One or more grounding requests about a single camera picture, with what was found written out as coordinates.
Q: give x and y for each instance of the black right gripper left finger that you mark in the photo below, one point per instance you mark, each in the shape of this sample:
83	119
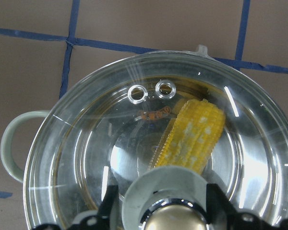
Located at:
108	212

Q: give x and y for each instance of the brown paper table cover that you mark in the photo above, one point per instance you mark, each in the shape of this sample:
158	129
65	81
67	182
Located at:
43	41

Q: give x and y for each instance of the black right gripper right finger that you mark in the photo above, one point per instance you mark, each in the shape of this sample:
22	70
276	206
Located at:
220	212

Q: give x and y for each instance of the white steel cooking pot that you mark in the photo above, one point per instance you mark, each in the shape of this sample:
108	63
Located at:
163	198

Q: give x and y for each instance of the yellow corn cob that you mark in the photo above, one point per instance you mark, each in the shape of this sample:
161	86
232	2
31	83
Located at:
190	138

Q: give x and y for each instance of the glass pot lid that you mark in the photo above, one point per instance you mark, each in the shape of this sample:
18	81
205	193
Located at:
111	124

